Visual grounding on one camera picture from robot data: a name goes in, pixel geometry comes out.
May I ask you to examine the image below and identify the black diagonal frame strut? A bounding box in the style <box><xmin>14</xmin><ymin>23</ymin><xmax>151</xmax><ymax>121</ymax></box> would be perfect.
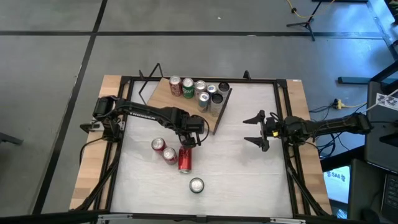
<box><xmin>287</xmin><ymin>149</ymin><xmax>332</xmax><ymax>217</ymax></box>
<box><xmin>70</xmin><ymin>146</ymin><xmax>122</xmax><ymax>215</ymax></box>

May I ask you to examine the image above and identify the black floor bar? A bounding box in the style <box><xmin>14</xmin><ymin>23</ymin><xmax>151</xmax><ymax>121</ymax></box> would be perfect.
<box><xmin>338</xmin><ymin>76</ymin><xmax>374</xmax><ymax>85</ymax></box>

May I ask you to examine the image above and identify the dark furniture leg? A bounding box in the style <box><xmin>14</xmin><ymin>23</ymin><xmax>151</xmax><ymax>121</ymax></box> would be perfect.
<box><xmin>0</xmin><ymin>132</ymin><xmax>24</xmax><ymax>146</ymax></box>

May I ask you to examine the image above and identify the silver Diet Coke can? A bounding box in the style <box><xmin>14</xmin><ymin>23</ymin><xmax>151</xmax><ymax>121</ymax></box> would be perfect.
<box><xmin>194</xmin><ymin>80</ymin><xmax>208</xmax><ymax>97</ymax></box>

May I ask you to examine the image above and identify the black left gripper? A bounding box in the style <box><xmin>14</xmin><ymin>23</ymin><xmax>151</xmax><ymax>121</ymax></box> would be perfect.
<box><xmin>177</xmin><ymin>115</ymin><xmax>206</xmax><ymax>149</ymax></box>

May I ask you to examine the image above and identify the monitor screen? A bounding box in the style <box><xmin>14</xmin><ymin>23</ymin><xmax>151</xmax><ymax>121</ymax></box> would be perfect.
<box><xmin>323</xmin><ymin>166</ymin><xmax>351</xmax><ymax>205</ymax></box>

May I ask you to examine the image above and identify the black table frame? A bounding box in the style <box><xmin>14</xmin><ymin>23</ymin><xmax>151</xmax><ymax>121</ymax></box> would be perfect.
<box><xmin>70</xmin><ymin>74</ymin><xmax>332</xmax><ymax>224</ymax></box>

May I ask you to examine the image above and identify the black tripod stand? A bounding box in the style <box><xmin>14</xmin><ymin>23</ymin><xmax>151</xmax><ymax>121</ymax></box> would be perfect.
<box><xmin>285</xmin><ymin>0</ymin><xmax>324</xmax><ymax>42</ymax></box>

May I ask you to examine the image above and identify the white paper label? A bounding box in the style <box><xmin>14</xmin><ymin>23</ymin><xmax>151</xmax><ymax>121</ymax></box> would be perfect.
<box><xmin>375</xmin><ymin>92</ymin><xmax>398</xmax><ymax>112</ymax></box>

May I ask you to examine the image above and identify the wooden shelf with black frame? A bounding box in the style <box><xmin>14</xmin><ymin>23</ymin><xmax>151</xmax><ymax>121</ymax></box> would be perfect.
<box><xmin>138</xmin><ymin>63</ymin><xmax>233</xmax><ymax>135</ymax></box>

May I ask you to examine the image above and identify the yellow power plug cable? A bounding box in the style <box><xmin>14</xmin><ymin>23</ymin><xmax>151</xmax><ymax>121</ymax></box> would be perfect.
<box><xmin>334</xmin><ymin>98</ymin><xmax>369</xmax><ymax>110</ymax></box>

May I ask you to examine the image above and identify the silver metal bracket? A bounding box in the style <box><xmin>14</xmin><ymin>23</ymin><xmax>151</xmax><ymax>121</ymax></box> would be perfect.
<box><xmin>270</xmin><ymin>217</ymin><xmax>307</xmax><ymax>224</ymax></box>
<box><xmin>98</xmin><ymin>213</ymin><xmax>134</xmax><ymax>224</ymax></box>

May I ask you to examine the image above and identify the dark grey cabinet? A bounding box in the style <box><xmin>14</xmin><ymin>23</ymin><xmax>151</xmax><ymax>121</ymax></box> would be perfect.
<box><xmin>364</xmin><ymin>62</ymin><xmax>398</xmax><ymax>174</ymax></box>

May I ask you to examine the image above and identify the black keyboard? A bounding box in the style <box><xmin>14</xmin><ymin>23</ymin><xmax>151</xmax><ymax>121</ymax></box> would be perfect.
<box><xmin>381</xmin><ymin>173</ymin><xmax>398</xmax><ymax>223</ymax></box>

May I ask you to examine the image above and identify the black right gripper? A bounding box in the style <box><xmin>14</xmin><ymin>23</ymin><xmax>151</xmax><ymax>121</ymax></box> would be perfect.
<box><xmin>243</xmin><ymin>110</ymin><xmax>285</xmax><ymax>152</ymax></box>

